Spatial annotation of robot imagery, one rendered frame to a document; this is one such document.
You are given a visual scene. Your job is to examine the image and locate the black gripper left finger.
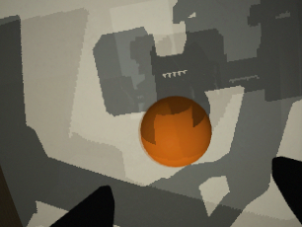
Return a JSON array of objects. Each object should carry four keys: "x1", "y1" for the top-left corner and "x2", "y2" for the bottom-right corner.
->
[{"x1": 48, "y1": 186, "x2": 114, "y2": 227}]

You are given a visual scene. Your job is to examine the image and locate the brown ball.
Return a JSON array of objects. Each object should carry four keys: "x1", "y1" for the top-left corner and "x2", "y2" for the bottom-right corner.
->
[{"x1": 166, "y1": 95, "x2": 213, "y2": 165}]

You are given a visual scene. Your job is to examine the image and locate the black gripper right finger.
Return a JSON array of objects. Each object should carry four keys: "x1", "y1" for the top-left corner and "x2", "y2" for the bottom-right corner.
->
[{"x1": 271, "y1": 156, "x2": 302, "y2": 224}]

